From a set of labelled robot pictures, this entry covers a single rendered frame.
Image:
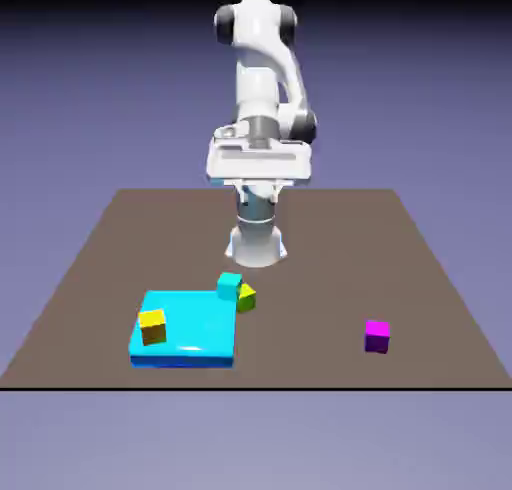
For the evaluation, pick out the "large cyan box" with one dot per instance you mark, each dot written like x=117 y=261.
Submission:
x=188 y=330

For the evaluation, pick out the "small teal cube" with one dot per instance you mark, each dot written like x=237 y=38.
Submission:
x=229 y=286

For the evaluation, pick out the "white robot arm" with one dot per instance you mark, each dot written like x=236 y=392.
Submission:
x=258 y=78

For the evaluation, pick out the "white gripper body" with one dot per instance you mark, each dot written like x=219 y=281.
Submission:
x=260 y=166

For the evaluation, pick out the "small magenta cube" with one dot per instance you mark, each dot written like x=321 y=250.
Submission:
x=377 y=336

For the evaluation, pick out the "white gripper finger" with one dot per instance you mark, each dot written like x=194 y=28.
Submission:
x=276 y=192
x=241 y=189

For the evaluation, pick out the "small yellow cube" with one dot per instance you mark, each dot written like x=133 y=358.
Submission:
x=152 y=326

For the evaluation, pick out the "small lime green cube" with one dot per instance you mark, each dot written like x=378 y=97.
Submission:
x=246 y=298

